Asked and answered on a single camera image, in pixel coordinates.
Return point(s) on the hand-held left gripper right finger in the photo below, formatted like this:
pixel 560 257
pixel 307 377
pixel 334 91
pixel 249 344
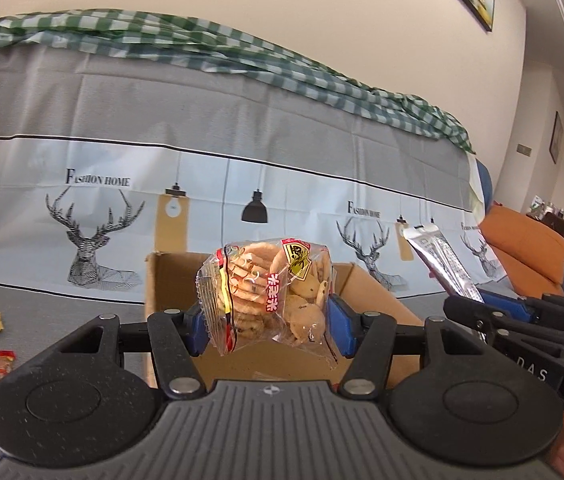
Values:
pixel 339 327

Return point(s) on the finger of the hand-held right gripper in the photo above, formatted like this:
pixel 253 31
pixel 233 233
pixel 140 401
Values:
pixel 511 327
pixel 509 302

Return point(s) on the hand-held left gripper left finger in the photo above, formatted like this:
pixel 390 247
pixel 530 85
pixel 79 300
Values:
pixel 197 330

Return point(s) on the brown cardboard box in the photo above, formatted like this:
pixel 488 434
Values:
pixel 386 300

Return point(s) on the clear bag of cookies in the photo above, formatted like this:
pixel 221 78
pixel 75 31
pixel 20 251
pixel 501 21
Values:
pixel 262 305

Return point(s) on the silver snack bar wrapper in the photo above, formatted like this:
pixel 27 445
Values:
pixel 441 260

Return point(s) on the orange cushion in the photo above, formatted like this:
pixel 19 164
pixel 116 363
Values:
pixel 521 240

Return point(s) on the small red snack packet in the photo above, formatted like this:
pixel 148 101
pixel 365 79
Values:
pixel 4 366

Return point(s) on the deer printed grey cloth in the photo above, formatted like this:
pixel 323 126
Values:
pixel 262 125

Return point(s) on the green checked cloth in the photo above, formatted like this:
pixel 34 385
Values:
pixel 187 45

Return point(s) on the wall switch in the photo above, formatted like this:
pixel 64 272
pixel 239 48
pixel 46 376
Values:
pixel 524 150

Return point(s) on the small framed wall picture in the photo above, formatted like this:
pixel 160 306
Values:
pixel 555 137

